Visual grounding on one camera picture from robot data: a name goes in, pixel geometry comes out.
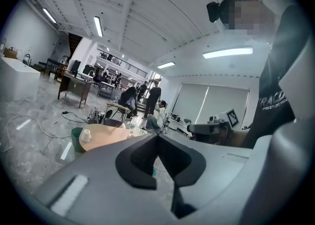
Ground cardboard box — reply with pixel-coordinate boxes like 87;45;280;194
3;46;20;60

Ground round wooden coffee table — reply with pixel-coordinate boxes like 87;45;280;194
79;123;149;153

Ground brown wooden desk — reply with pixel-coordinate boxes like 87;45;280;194
57;72;94;109

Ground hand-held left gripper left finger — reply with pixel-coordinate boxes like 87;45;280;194
115;132;159;191

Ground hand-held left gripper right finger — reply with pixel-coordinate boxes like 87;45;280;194
157;133;206;220

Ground white cup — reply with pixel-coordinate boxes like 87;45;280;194
79;129;92;143

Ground black floor cable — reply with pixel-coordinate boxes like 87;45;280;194
61;110;90;124

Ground green bin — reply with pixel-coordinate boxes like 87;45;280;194
71;127;85;154

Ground black balcony railing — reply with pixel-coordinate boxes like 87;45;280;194
96;48;149;77

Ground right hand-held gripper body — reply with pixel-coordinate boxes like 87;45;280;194
187;107;240;136

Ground wooden chair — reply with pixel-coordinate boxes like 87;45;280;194
105;102;133;124

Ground long ceiling light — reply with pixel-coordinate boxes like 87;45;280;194
157;61;176;70
93;15;104;38
42;7;58;25
202;47;254;60

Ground white floor cable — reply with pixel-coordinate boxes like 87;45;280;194
0;114;72;154

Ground person's black t-shirt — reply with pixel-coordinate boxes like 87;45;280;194
243;3;311;150

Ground white window blinds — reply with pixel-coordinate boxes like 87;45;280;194
172;83;251;131

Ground person's right forearm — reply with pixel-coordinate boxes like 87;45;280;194
219;128;258;149

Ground person's head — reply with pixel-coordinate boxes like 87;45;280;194
220;0;278;36

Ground white block cabinet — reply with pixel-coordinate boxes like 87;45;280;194
0;56;41;102

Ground black head camera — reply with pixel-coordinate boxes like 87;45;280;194
206;1;222;24

